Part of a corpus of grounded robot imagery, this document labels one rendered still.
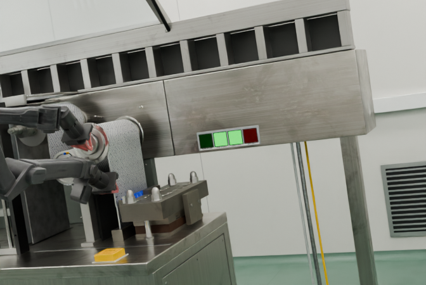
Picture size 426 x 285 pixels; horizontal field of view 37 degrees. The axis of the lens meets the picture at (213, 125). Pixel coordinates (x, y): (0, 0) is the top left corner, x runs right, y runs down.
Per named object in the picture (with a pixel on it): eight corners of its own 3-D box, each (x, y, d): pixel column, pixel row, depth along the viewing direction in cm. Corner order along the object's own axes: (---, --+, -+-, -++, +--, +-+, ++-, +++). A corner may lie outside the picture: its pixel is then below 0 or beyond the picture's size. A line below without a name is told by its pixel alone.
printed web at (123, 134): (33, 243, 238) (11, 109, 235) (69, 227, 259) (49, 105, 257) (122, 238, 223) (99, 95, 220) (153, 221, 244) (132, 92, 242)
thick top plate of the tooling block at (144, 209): (122, 222, 217) (119, 204, 216) (172, 197, 254) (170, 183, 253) (163, 219, 211) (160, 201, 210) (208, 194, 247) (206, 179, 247)
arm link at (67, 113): (61, 118, 201) (70, 105, 203) (45, 115, 204) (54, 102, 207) (71, 132, 205) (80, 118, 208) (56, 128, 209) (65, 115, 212)
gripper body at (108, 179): (116, 191, 214) (104, 183, 208) (91, 193, 218) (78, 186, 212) (118, 173, 217) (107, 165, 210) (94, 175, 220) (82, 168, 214)
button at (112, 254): (94, 262, 195) (93, 254, 195) (106, 256, 201) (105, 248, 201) (114, 261, 192) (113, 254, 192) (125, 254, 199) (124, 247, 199)
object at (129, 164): (115, 206, 222) (107, 154, 221) (146, 193, 244) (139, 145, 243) (116, 206, 222) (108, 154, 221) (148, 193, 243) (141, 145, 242)
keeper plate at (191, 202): (186, 225, 226) (181, 194, 226) (197, 218, 235) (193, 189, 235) (193, 224, 225) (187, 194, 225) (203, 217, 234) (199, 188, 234)
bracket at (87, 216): (80, 247, 220) (66, 161, 218) (90, 242, 226) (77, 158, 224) (92, 246, 218) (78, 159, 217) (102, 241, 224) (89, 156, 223)
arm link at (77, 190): (94, 163, 200) (70, 157, 202) (82, 197, 196) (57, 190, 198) (106, 174, 211) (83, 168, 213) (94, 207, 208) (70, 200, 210)
